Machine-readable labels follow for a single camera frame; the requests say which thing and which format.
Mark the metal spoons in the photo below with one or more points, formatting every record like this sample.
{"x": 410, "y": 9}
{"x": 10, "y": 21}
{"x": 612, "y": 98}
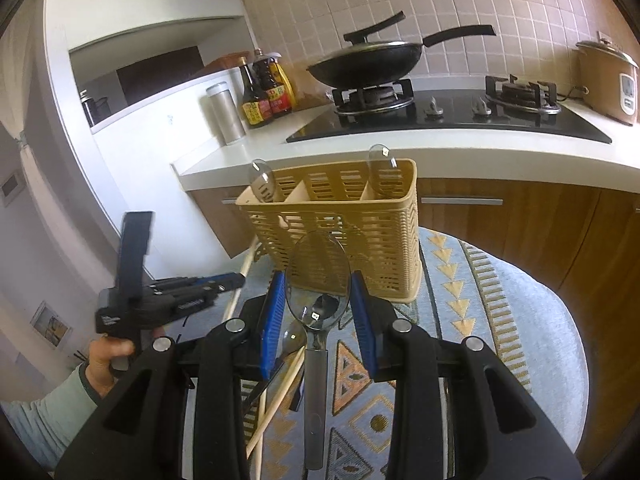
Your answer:
{"x": 316, "y": 390}

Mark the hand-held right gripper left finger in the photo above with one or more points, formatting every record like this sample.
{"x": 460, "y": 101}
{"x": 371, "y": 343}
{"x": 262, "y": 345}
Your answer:
{"x": 272, "y": 320}

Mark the white kitchen countertop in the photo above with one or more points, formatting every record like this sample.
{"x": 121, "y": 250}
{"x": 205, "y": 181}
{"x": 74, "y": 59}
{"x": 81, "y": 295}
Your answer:
{"x": 260, "y": 150}

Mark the person's left forearm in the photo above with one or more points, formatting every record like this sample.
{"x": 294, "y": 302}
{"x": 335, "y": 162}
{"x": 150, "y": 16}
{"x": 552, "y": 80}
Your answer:
{"x": 40, "y": 420}

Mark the patterned blue tablecloth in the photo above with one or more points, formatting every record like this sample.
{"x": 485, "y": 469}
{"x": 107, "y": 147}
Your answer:
{"x": 500, "y": 335}

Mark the wooden kitchen cabinet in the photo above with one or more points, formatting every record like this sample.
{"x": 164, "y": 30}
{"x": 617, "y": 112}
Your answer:
{"x": 550, "y": 230}

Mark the wall outlet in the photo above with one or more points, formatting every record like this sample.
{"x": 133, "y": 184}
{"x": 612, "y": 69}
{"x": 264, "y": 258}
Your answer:
{"x": 605, "y": 36}

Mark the wide dark sauce bottle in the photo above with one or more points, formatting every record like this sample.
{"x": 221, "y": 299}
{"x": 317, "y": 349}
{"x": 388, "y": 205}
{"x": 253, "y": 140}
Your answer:
{"x": 277, "y": 90}

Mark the grey wall panel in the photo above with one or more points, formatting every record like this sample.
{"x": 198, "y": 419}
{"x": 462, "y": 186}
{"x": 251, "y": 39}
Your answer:
{"x": 12, "y": 187}

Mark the black glass gas stove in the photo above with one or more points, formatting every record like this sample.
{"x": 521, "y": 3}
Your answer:
{"x": 450, "y": 125}

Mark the steel thermos flask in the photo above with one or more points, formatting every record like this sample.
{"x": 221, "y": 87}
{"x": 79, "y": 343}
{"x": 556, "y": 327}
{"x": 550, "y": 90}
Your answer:
{"x": 225, "y": 115}

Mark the framed picture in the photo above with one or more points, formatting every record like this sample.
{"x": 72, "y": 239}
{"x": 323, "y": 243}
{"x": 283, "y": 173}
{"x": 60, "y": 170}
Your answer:
{"x": 50, "y": 325}

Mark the beige rice cooker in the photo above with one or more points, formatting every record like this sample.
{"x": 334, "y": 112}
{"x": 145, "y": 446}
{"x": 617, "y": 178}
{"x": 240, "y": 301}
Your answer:
{"x": 600, "y": 90}

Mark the black wok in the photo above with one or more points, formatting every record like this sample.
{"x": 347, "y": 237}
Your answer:
{"x": 365, "y": 65}

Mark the slim dark soy sauce bottle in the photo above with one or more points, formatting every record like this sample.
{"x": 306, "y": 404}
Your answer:
{"x": 252, "y": 105}

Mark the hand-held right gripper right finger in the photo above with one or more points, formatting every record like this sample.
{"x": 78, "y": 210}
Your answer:
{"x": 365, "y": 330}

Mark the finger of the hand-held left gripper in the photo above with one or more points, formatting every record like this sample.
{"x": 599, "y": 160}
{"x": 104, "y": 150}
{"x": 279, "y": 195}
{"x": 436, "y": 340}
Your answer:
{"x": 197, "y": 299}
{"x": 220, "y": 279}

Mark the yellow plastic utensil basket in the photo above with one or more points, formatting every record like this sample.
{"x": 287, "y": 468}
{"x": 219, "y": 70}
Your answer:
{"x": 350, "y": 240}

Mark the person's left hand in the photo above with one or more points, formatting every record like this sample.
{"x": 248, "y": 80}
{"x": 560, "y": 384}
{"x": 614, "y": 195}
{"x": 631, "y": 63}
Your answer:
{"x": 102, "y": 365}

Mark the wooden chopstick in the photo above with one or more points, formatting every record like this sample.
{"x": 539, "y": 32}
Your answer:
{"x": 272, "y": 425}
{"x": 245, "y": 270}
{"x": 280, "y": 392}

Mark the dark pot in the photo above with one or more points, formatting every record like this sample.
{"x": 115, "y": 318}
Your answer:
{"x": 92, "y": 107}

